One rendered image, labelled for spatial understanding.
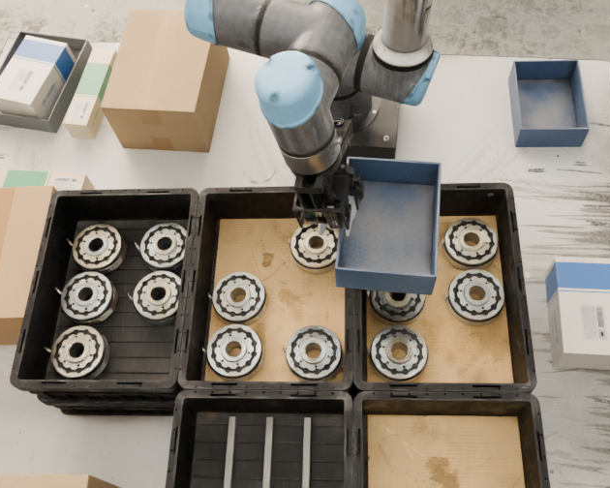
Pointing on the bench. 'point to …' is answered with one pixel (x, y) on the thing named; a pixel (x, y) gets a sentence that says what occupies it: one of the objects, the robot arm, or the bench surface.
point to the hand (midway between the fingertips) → (342, 215)
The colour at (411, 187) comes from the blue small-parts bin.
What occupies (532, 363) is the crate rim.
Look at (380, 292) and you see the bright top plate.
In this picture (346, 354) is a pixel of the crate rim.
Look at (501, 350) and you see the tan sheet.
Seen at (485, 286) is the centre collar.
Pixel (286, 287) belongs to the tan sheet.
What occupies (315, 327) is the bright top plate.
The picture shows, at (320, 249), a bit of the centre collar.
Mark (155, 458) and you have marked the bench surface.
